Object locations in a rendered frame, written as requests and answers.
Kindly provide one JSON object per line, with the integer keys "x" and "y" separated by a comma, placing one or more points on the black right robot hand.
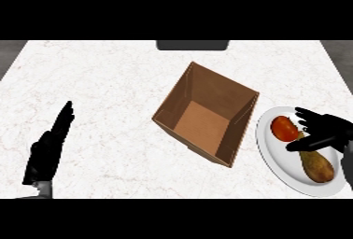
{"x": 328, "y": 130}

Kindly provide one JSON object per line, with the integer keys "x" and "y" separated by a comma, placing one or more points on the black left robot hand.
{"x": 46, "y": 152}

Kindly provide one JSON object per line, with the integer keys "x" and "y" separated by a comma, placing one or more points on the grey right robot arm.
{"x": 347, "y": 168}

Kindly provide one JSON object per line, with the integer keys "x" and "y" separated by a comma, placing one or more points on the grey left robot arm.
{"x": 43, "y": 189}

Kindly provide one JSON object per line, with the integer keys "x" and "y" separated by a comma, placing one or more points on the red tomato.
{"x": 284, "y": 128}

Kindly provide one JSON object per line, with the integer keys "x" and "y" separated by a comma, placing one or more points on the white oval plate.
{"x": 285, "y": 161}

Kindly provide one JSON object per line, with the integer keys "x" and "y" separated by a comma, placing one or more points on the brown cardboard box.
{"x": 207, "y": 115}

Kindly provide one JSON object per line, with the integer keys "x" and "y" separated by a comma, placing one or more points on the brown pear-shaped squash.
{"x": 316, "y": 165}

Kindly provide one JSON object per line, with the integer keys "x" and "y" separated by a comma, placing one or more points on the dark grey appliance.
{"x": 192, "y": 45}

